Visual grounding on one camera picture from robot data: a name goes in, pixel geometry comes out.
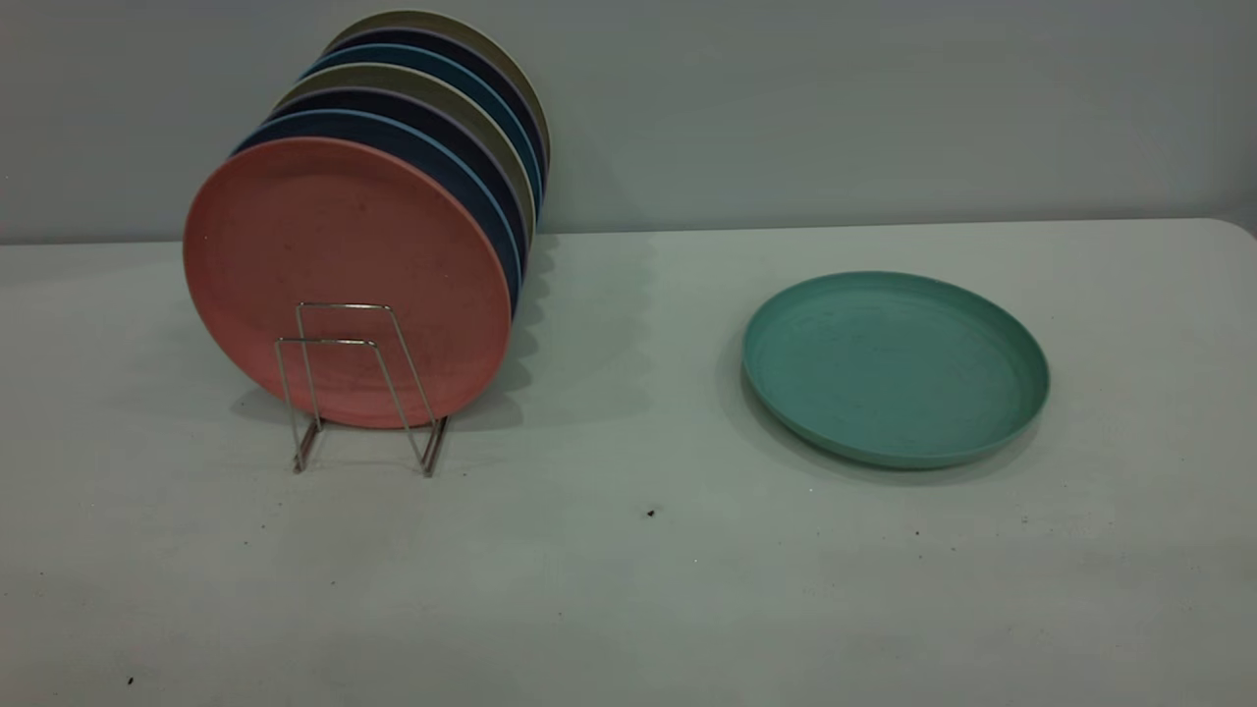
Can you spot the green round plate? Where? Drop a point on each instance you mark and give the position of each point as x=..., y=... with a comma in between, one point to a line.
x=889, y=368

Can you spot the navy plate with light-blue rim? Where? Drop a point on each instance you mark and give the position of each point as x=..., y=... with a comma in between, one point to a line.
x=447, y=162

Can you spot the dark purple plate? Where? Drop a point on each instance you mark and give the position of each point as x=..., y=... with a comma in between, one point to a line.
x=462, y=133
x=486, y=61

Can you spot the beige plate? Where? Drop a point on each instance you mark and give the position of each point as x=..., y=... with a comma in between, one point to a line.
x=491, y=44
x=466, y=106

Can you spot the teal blue plate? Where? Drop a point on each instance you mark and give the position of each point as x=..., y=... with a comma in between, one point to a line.
x=481, y=83

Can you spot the pink round plate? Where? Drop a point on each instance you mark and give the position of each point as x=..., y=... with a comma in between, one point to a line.
x=334, y=245

